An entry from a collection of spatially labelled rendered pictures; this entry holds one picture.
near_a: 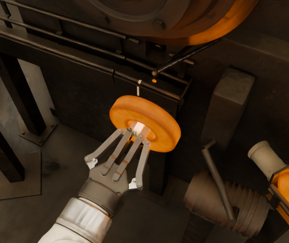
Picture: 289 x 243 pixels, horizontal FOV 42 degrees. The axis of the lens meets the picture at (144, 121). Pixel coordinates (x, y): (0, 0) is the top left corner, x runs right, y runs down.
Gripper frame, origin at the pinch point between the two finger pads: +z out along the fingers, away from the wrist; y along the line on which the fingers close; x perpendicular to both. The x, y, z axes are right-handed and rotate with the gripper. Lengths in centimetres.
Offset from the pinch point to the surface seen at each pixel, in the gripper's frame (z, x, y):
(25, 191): -13, -83, -51
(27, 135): 10, -85, -67
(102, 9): 9.8, 16.7, -13.7
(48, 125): 19, -85, -62
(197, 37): 17.7, 9.3, 3.1
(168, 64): 12.0, 4.8, -0.4
